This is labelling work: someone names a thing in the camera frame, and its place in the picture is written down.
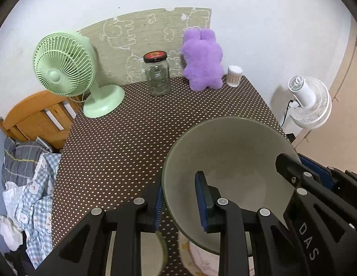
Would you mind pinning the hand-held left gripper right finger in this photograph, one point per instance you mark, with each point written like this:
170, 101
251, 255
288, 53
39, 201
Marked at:
200, 201

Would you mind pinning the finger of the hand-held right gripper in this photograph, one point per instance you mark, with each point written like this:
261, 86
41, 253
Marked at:
290, 171
319, 172

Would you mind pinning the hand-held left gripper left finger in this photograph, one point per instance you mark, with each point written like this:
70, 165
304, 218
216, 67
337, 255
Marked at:
158, 210

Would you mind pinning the grey bowl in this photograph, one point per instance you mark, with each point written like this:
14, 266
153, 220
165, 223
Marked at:
238, 149

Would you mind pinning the white plate with red print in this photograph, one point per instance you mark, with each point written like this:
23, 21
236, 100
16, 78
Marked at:
195, 261

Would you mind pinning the white fan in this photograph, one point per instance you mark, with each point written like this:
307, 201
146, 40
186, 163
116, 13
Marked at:
313, 103

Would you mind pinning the brown polka dot tablecloth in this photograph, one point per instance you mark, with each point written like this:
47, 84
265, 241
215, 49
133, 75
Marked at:
109, 149

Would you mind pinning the cotton swab container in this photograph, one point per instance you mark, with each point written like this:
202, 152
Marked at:
234, 77

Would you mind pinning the blue checkered bear cloth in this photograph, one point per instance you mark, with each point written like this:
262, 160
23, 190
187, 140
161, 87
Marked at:
37, 207

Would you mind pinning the glass jar red lid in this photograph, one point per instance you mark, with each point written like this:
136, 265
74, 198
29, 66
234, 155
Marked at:
158, 77

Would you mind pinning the purple plush rabbit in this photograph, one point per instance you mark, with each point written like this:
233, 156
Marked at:
202, 60

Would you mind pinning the grey plaid cloth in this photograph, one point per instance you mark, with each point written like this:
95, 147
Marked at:
20, 158

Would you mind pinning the dark cloth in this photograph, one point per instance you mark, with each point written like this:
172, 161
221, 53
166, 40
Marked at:
20, 261

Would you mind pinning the white cloth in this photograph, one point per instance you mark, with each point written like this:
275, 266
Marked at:
10, 230

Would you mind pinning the wooden chair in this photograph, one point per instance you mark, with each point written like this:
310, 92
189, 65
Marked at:
31, 118

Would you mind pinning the green table fan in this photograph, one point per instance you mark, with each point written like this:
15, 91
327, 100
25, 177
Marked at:
60, 69

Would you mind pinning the green cartoon wall mat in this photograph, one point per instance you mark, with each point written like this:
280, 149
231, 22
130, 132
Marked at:
155, 31

